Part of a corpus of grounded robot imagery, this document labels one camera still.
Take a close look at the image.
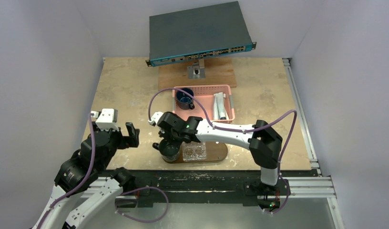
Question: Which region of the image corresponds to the dark green cup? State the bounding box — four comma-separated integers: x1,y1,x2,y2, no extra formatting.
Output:
152,139,182,162

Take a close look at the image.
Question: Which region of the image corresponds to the blue cup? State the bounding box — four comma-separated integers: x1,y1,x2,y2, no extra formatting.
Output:
175,88,195,110

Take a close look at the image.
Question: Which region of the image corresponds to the clear acrylic holder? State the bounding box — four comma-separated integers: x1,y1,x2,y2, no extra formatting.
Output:
181,142,207,162

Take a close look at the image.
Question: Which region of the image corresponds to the pink plastic basket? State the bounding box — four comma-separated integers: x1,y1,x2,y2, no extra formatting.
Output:
172,84,235,123

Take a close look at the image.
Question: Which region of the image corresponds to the oval wooden tray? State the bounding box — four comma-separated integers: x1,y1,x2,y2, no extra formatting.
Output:
168,142,228,164

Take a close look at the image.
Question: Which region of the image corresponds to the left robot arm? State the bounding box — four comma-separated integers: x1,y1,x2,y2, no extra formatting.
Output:
34,122,140,229

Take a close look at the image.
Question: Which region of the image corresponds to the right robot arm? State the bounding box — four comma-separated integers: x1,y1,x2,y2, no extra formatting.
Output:
148,112,283,194

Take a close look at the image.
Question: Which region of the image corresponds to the wooden base board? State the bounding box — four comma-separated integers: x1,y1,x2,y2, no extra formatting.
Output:
158,57,237,90

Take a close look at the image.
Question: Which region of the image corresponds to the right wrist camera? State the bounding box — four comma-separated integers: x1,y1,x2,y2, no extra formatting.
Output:
148,112,164,126

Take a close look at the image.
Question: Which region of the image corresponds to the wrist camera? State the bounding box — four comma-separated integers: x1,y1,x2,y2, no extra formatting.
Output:
90,108,119,131
148,112,164,126

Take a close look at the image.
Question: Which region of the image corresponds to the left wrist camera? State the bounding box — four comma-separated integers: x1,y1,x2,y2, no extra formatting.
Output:
90,108,119,131

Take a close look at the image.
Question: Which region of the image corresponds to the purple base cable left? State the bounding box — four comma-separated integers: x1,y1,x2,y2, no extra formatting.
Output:
114,186,169,224

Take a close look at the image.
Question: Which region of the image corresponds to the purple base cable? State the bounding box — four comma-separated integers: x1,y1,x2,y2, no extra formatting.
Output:
114,186,169,224
261,177,291,216

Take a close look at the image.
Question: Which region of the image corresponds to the metal stand bracket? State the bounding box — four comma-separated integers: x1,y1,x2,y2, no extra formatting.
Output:
187,59,205,79

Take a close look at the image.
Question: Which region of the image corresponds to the black base frame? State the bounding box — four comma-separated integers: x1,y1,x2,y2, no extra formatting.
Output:
101,170,312,208

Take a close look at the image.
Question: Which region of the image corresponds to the network switch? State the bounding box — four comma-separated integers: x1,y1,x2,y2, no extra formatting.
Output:
146,1,256,67

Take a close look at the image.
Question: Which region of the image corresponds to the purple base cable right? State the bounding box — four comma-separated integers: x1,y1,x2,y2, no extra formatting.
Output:
261,177,291,216

